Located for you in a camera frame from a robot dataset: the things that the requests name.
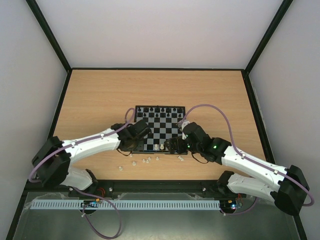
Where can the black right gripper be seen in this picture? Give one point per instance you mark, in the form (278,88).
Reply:
(176,144)

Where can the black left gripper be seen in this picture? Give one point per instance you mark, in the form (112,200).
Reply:
(140,147)

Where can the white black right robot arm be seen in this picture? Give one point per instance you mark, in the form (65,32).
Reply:
(285,187)

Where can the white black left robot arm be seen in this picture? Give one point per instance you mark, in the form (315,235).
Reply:
(53,164)

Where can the black and silver chessboard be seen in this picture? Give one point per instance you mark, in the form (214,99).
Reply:
(162,128)

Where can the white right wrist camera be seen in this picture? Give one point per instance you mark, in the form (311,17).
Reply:
(183,125)

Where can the black aluminium frame rail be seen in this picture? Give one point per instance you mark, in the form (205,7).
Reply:
(164,186)

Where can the light blue slotted cable duct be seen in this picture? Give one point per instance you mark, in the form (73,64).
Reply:
(73,204)

